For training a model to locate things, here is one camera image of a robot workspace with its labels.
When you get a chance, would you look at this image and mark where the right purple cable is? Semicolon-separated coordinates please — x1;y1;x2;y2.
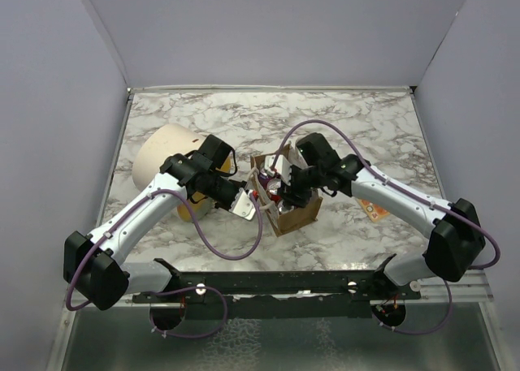
270;119;501;334

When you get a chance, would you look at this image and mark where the black mounting rail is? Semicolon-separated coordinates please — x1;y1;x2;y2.
132;270;420;320

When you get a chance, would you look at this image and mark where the aluminium side rail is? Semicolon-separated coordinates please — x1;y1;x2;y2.
418;270;494;302

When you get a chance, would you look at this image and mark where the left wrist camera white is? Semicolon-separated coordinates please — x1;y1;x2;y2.
229;188;255;221

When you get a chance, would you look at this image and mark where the red cola can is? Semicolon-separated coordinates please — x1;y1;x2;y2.
277;200;293;215
266;178;282;201

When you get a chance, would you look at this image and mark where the orange spiral notebook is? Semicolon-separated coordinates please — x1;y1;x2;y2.
357;199;390;222

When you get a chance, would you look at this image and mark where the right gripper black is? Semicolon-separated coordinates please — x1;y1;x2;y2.
277;164;324;208

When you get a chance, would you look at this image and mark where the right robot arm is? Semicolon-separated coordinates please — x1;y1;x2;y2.
265;133;485;299

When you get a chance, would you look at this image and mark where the white round box colourful lid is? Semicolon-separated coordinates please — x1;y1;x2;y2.
132;123;232;222

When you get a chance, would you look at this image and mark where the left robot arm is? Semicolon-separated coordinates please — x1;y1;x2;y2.
63;135;254;310

